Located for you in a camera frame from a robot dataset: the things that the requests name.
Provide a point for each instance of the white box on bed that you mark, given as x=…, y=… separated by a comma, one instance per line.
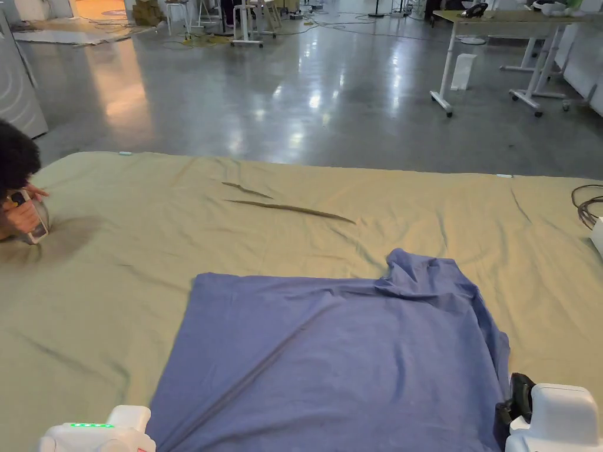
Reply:
x=598, y=238

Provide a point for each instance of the white desk frame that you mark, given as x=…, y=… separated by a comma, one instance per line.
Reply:
x=249, y=28

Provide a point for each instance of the bed with pale green sheet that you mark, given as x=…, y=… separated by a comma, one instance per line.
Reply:
x=141, y=245

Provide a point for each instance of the blue shirt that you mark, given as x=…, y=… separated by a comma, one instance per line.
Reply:
x=330, y=353

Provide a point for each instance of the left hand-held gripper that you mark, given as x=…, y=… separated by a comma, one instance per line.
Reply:
x=94, y=440

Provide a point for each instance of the stack of cartons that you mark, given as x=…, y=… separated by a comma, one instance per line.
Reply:
x=147, y=12

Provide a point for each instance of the white washing machine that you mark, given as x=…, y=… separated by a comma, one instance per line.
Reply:
x=16, y=94

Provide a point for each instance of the white upright box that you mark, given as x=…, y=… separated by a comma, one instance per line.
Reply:
x=463, y=71

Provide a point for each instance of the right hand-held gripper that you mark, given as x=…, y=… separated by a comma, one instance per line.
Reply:
x=560, y=419

